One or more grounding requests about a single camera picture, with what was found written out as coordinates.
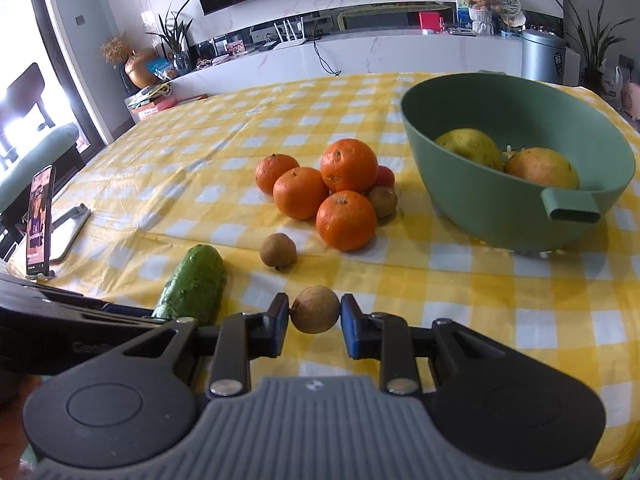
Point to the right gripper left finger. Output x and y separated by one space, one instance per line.
244 337

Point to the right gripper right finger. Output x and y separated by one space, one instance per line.
383 337

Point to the brown longan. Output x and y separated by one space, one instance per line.
278 251
315 310
383 200

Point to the yellow-green apple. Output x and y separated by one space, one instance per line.
473 145

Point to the reddish yellow pear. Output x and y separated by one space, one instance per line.
544 167

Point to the green cucumber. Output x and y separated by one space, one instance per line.
195 288

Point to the grey phone stand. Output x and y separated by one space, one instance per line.
65 230

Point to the orange mandarin front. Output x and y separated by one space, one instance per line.
346 221

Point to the orange mandarin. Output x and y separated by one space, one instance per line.
271 168
299 193
346 221
349 165

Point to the brown longan behind mandarins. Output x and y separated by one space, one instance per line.
383 200

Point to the orange mandarin middle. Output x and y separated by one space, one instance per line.
299 193

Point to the small red fruit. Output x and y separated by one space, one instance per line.
385 177

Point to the yellow checkered tablecloth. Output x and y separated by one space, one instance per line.
188 177

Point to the orange mandarin far left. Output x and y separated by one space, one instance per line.
271 168

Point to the orange mandarin top right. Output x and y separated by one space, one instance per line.
349 165

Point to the green cushioned chair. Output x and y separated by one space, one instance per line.
57 149

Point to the green colander bowl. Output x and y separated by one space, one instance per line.
517 113

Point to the orange vase dried flowers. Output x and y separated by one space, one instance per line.
133 63

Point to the white wifi router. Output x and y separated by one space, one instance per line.
290 34

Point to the potted plant left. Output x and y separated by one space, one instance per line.
173 34

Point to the white tv cabinet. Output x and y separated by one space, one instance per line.
381 51

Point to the red box on cabinet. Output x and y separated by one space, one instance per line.
431 22

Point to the grey metal trash bin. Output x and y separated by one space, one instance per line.
543 56

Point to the teddy bear toy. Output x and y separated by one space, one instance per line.
480 12

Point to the pink piggy stool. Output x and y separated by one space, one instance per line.
631 100

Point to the potted plant by bin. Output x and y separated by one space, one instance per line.
594 37

